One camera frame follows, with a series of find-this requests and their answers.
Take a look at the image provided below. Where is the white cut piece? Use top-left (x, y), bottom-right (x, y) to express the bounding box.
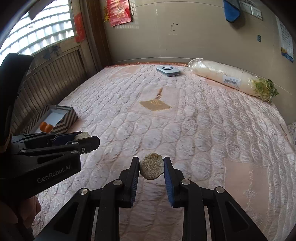
top-left (139, 153), bottom-right (164, 180)
top-left (74, 132), bottom-right (90, 140)

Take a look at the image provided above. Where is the orange with stem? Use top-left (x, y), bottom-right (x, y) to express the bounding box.
top-left (39, 121), bottom-right (48, 132)

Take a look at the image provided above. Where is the white cut piece front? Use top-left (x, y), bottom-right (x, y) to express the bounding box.
top-left (139, 153), bottom-right (164, 180)

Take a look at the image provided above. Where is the person's hand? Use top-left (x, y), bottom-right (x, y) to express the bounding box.
top-left (1, 196), bottom-right (41, 240)

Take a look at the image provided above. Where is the chevron patterned gift box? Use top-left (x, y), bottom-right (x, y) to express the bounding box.
top-left (23, 104), bottom-right (78, 134)

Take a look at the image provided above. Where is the wooden radiator cover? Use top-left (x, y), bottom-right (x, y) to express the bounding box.
top-left (11, 45), bottom-right (97, 135)

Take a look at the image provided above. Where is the red paper strip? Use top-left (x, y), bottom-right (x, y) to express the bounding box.
top-left (74, 12), bottom-right (86, 43)

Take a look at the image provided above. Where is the white square device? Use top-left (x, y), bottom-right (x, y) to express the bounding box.
top-left (156, 66), bottom-right (181, 77)

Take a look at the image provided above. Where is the floral bedding pile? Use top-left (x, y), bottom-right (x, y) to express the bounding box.
top-left (287, 121), bottom-right (296, 145)

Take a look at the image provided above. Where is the window with grille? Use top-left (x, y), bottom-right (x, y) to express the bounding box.
top-left (1, 1), bottom-right (74, 61)

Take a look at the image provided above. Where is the wrapped white daikon radish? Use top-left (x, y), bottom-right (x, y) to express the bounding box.
top-left (188, 58), bottom-right (279, 102)

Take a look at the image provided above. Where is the eye chart poster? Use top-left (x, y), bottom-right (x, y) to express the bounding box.
top-left (275, 16), bottom-right (294, 63)

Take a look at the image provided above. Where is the blue grey hanging towel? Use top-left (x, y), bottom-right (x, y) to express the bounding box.
top-left (223, 0), bottom-right (241, 23)

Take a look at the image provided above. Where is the red wall calendar decoration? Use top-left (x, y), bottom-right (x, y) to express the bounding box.
top-left (107, 0), bottom-right (132, 27)

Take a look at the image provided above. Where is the white wall switch panel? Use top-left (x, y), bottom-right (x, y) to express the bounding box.
top-left (239, 0), bottom-right (263, 20)

